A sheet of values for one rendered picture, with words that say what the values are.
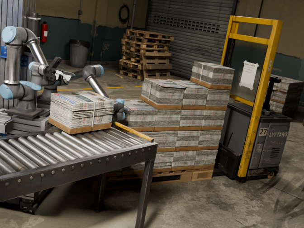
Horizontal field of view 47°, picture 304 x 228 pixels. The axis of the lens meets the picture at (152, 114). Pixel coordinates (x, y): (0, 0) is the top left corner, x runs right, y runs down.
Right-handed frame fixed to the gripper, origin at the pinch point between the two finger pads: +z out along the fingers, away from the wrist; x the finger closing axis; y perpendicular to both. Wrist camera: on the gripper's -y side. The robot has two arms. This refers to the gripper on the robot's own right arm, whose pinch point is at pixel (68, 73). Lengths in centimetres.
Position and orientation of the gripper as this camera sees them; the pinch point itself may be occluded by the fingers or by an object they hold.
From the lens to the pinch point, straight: 236.8
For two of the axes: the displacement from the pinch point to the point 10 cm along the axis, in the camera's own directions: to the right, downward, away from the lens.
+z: 8.4, 2.7, -4.8
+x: -5.0, 0.2, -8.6
